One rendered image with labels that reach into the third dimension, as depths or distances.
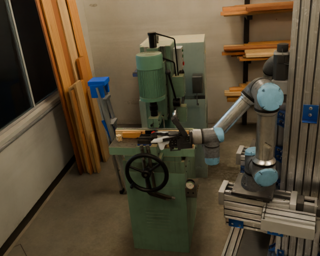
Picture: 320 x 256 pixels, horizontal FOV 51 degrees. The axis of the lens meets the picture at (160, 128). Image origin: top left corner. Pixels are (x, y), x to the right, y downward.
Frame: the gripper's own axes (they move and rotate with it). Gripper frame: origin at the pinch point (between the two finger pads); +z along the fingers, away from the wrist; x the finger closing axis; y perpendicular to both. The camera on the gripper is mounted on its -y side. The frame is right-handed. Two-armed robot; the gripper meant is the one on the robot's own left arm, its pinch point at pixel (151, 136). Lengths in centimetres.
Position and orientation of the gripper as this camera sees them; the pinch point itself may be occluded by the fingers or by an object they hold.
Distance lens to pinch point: 166.2
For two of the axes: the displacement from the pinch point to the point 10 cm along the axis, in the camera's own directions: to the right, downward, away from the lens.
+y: 0.8, 9.6, 2.7
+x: -0.3, -2.7, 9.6
